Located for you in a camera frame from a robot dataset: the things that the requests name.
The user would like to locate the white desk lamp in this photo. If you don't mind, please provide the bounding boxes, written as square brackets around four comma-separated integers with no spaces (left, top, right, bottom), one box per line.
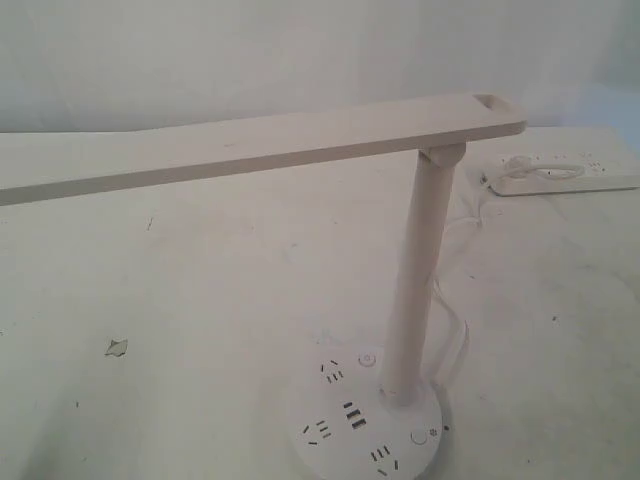
[1,93,526,479]

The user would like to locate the white power strip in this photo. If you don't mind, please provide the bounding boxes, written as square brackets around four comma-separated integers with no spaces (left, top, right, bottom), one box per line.
[481,152,639,197]

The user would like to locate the white power cord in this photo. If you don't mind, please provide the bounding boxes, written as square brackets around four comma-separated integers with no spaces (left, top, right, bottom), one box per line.
[419,163,585,381]

